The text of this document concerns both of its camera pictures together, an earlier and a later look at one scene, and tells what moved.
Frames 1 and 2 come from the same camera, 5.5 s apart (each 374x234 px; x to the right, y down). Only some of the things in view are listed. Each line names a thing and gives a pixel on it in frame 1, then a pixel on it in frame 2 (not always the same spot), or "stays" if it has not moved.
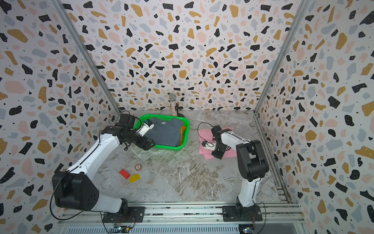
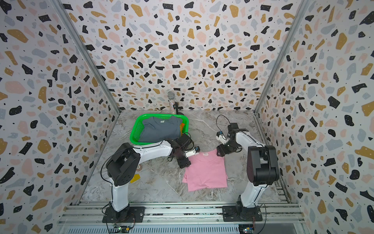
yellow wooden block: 134,177 stays
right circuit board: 246,228 stays
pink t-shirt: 206,134 -> 207,169
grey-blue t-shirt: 166,131 stays
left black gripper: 148,145 -> 185,163
